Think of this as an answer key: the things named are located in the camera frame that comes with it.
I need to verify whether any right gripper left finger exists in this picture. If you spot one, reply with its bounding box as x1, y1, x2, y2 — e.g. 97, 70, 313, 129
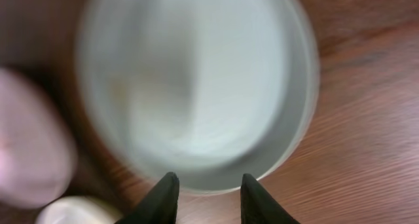
115, 172, 179, 224

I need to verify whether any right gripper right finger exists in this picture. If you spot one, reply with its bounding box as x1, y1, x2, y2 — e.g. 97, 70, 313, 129
240, 174, 300, 224

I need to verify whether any white plate bottom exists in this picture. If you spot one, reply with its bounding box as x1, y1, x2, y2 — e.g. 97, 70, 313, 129
35, 196, 123, 224

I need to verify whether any white plate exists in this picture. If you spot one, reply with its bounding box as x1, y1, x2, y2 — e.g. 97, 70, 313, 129
76, 0, 319, 195
1, 68, 77, 208
35, 196, 123, 224

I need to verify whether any white plate top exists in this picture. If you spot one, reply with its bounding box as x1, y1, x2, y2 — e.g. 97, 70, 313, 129
1, 68, 77, 208

